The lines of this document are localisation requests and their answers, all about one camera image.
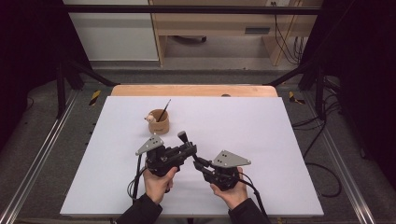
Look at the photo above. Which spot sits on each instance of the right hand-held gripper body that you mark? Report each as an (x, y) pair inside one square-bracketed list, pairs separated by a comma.
[(222, 175)]

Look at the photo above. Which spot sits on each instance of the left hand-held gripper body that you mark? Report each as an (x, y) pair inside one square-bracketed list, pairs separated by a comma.
[(158, 160)]

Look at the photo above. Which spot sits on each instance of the thick black makeup brush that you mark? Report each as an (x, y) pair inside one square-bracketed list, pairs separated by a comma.
[(182, 136)]

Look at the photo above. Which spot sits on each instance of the wooden cup with animal figure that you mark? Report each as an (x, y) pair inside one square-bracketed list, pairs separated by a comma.
[(158, 126)]

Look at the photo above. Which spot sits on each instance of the thin black brush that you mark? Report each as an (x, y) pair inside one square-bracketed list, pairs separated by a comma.
[(165, 109)]

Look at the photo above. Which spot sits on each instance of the person's right hand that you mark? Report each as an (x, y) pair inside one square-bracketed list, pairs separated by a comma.
[(232, 196)]

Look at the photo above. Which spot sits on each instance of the person's left hand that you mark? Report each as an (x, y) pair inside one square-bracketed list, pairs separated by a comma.
[(157, 186)]

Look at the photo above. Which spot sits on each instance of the white table board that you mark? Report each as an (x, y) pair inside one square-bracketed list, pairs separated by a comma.
[(264, 140)]

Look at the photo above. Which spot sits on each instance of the dark round table cap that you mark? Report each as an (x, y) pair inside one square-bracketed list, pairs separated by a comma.
[(225, 95)]

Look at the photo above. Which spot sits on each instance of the light wooden desk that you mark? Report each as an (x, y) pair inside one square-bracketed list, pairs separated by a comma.
[(218, 26)]

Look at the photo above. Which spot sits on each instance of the white cabinet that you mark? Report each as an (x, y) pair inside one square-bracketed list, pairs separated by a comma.
[(115, 37)]

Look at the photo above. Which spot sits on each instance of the dark curtain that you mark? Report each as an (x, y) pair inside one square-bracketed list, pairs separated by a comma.
[(367, 62), (25, 46)]

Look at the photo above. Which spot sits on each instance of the black metal frame stand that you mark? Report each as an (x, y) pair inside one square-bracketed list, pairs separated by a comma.
[(60, 93), (320, 93)]

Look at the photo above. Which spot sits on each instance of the aluminium floor rail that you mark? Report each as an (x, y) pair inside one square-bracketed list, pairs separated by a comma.
[(36, 161), (360, 202)]

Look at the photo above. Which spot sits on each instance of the black horizontal frame bar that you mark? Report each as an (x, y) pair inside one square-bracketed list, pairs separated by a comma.
[(186, 9)]

